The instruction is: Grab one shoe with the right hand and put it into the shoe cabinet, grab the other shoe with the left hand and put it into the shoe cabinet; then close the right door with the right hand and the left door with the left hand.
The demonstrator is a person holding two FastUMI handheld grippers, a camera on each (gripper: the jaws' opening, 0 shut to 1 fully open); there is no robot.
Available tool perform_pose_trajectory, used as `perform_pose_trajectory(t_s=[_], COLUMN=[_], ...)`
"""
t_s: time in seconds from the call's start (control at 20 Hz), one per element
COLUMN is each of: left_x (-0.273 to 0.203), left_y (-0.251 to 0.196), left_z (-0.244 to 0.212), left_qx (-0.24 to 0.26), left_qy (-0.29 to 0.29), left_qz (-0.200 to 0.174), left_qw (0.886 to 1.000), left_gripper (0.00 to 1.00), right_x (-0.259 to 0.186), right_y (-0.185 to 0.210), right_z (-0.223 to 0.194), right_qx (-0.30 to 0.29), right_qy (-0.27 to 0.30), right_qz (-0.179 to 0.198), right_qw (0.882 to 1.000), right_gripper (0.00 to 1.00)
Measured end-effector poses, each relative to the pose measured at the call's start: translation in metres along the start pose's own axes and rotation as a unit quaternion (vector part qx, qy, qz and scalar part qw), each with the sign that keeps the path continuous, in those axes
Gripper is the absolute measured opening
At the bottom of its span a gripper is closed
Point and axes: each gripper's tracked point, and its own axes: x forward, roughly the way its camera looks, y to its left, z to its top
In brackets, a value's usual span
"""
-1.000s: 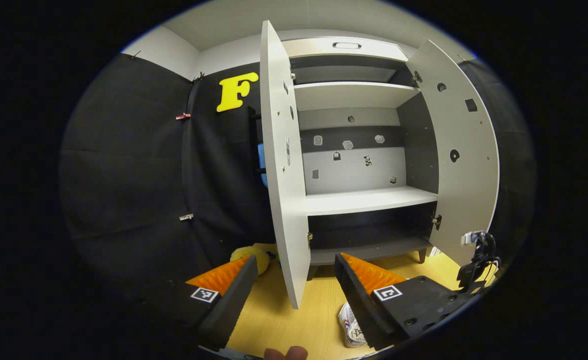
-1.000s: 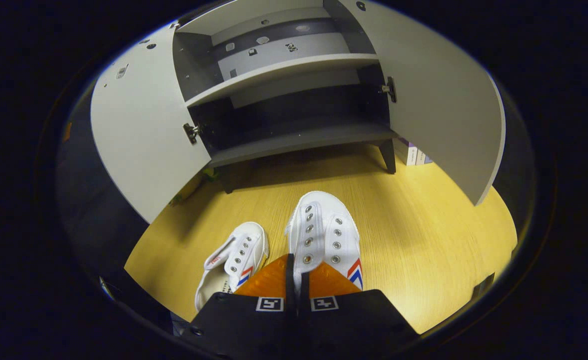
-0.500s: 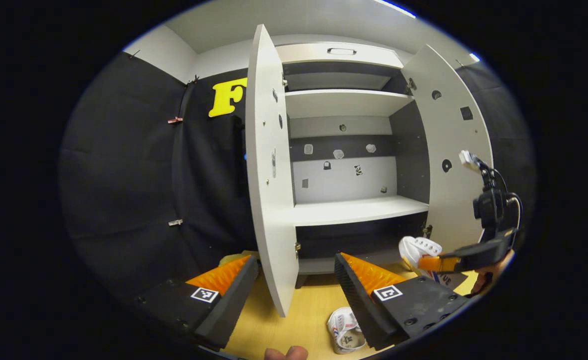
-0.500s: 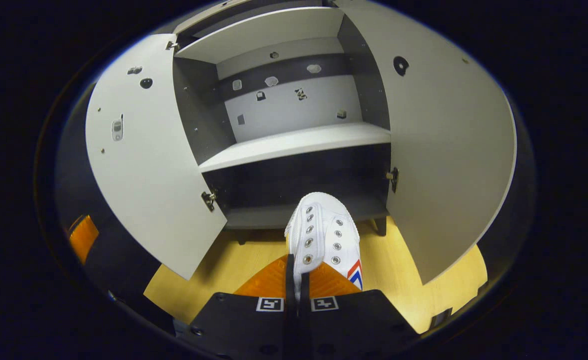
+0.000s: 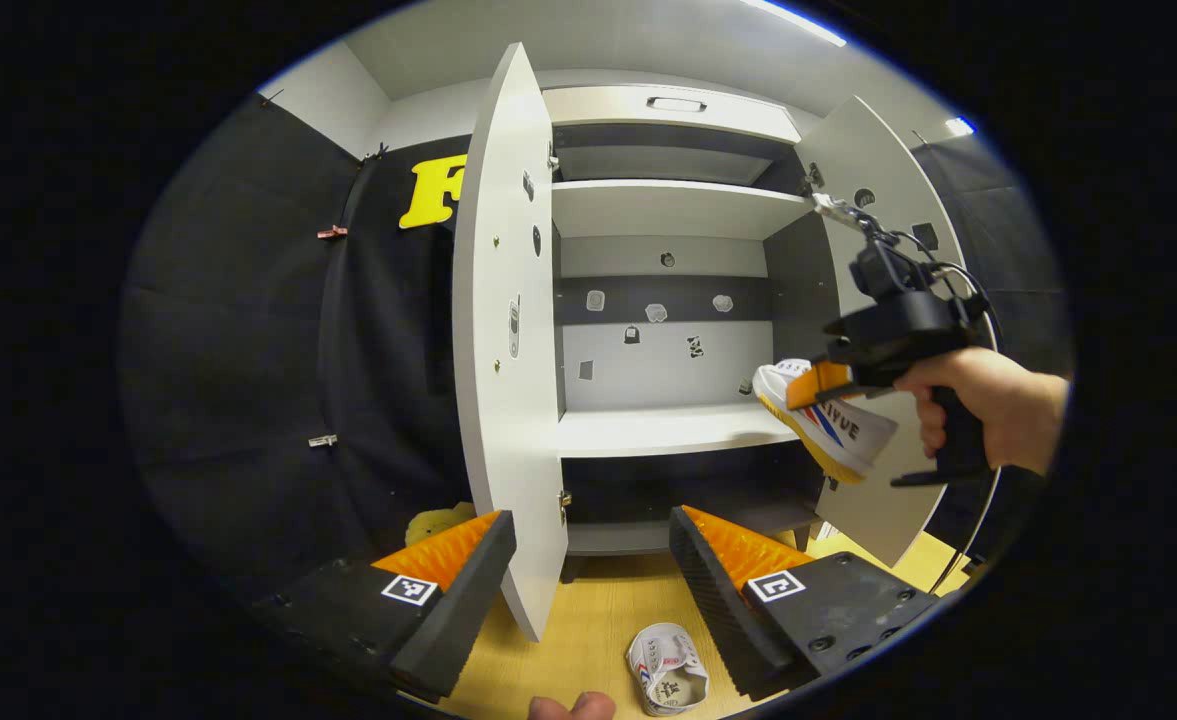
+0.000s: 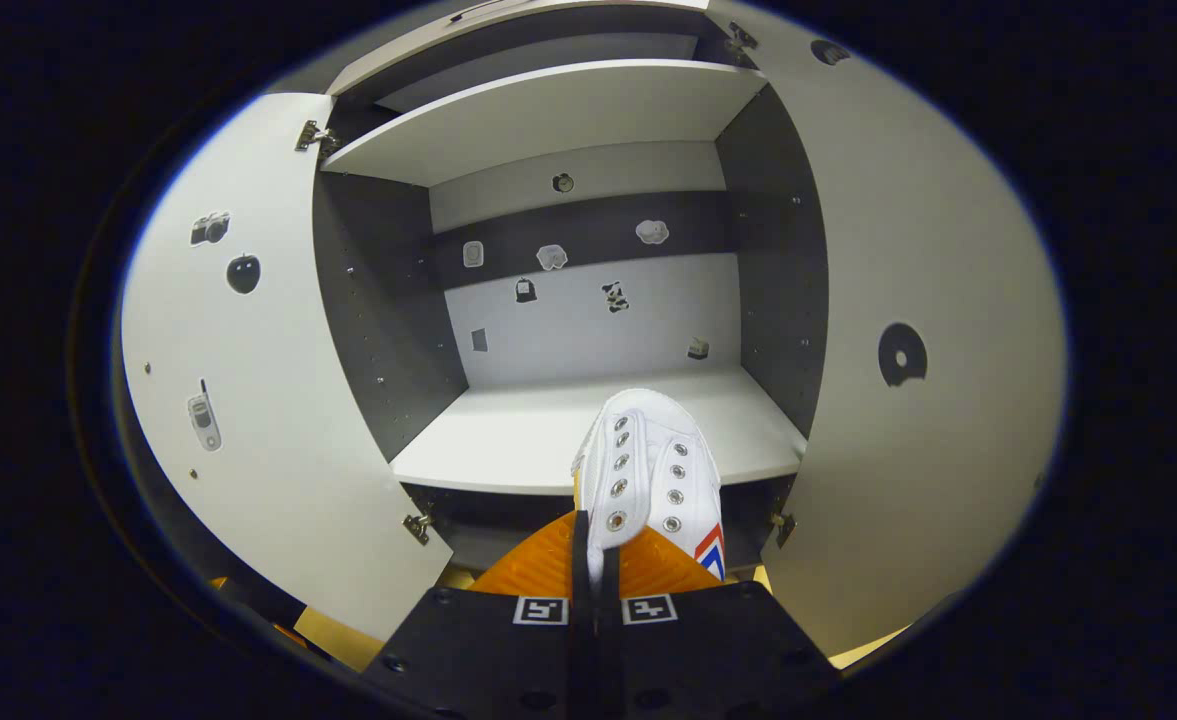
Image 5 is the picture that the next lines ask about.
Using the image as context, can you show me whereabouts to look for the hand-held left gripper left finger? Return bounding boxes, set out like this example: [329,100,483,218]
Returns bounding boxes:
[253,510,517,704]

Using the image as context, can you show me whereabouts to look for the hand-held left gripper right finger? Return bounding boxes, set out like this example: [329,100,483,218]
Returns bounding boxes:
[668,505,947,701]

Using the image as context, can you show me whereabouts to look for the white canvas shoe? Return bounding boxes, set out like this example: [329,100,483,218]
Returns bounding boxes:
[626,622,709,718]
[753,358,899,486]

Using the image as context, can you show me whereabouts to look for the white shoe cabinet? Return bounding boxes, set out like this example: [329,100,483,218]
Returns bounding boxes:
[543,85,829,586]

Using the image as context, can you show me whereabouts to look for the white cabinet door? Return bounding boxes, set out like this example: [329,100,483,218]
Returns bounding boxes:
[793,95,1001,569]
[451,42,571,643]

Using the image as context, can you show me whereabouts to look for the white cabinet shelf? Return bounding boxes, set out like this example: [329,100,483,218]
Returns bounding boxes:
[558,402,799,459]
[551,180,814,241]

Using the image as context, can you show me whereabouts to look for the white cabinet drawer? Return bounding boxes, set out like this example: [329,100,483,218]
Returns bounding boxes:
[543,85,804,144]

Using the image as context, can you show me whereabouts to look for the yellow plush toy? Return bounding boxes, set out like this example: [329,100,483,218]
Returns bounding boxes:
[406,503,476,546]

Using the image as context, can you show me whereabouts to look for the black backdrop cloth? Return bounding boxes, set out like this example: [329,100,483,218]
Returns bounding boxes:
[913,135,1074,581]
[120,95,474,601]

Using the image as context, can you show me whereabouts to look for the long ceiling light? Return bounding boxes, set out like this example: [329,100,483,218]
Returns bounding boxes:
[743,0,849,48]

